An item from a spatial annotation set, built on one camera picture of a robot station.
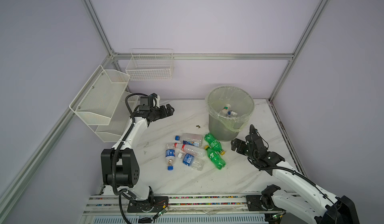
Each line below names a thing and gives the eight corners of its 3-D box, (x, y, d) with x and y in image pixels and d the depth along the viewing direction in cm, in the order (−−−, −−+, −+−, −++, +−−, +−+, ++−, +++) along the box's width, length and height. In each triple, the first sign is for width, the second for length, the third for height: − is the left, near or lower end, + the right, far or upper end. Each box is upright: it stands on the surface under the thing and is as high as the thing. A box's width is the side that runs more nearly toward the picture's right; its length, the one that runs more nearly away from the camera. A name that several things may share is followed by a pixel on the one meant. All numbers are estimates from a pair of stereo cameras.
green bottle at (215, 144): (220, 157, 89) (221, 154, 86) (203, 138, 98) (204, 135, 95) (226, 153, 91) (227, 150, 88) (209, 134, 100) (209, 131, 97)
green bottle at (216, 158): (219, 171, 86) (220, 168, 82) (203, 151, 94) (203, 147, 90) (227, 165, 88) (228, 161, 84) (210, 146, 96) (210, 142, 92)
